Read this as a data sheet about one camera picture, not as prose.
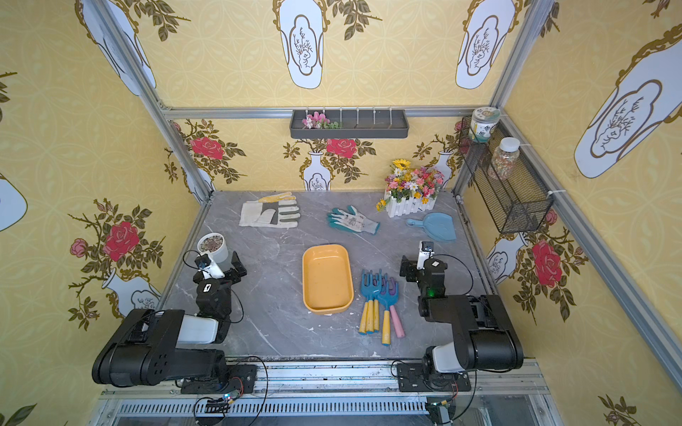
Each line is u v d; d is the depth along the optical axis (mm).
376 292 877
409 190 1003
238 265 811
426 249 795
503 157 719
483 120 837
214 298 674
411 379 727
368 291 882
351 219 1097
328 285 906
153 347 435
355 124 923
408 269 839
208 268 739
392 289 883
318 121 878
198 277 777
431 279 700
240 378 726
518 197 810
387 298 877
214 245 951
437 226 1091
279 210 1133
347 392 725
